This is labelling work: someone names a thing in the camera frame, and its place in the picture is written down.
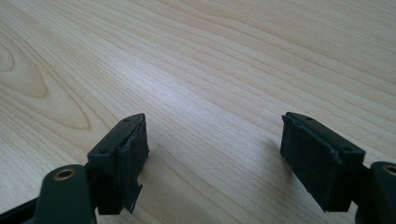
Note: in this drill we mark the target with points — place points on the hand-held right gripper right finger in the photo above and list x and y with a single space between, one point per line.
320 158

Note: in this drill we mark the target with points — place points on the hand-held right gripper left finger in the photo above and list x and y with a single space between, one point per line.
120 161

